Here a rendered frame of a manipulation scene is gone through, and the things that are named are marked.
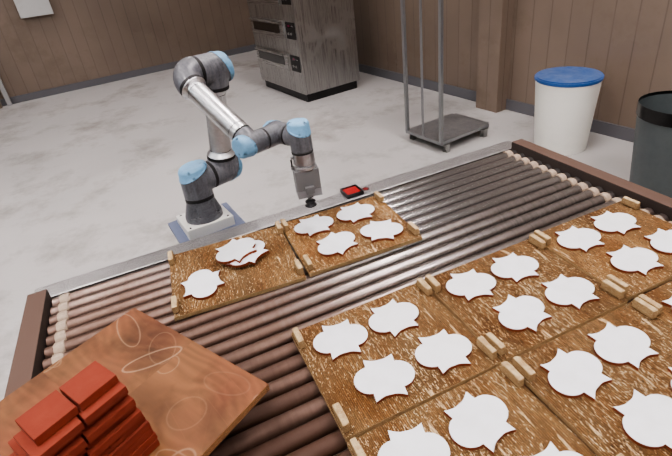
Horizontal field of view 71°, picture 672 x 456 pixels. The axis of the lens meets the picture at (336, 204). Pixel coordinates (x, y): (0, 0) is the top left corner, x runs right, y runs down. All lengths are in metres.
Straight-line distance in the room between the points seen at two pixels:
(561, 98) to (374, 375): 3.49
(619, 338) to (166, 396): 1.05
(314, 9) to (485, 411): 5.68
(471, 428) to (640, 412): 0.34
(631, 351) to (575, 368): 0.15
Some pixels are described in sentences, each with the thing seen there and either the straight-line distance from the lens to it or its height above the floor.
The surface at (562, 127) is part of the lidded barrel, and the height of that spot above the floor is 0.26.
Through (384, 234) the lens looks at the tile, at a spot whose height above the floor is 0.95.
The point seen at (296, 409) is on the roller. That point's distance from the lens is 1.18.
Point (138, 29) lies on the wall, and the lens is 10.13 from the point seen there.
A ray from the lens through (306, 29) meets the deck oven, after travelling 6.29.
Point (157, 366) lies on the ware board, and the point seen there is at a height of 1.04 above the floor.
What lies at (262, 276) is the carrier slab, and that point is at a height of 0.94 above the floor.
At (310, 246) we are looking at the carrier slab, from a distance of 1.63.
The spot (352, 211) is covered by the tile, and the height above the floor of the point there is 0.95.
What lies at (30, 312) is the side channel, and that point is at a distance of 1.76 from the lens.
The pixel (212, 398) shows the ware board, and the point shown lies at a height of 1.04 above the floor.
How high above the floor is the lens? 1.84
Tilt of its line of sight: 29 degrees down
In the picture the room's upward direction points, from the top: 7 degrees counter-clockwise
